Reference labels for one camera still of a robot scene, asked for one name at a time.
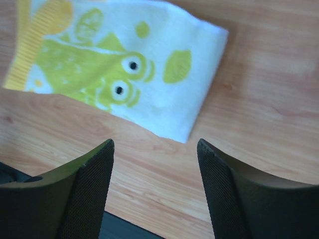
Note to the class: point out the black base cloth strip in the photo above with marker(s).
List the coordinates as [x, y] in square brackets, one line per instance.
[113, 227]

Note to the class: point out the yellow green towel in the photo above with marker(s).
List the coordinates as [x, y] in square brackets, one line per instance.
[147, 61]

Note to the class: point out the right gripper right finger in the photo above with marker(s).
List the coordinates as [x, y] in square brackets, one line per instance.
[247, 203]

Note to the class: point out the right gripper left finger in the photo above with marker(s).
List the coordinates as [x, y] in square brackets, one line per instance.
[67, 202]

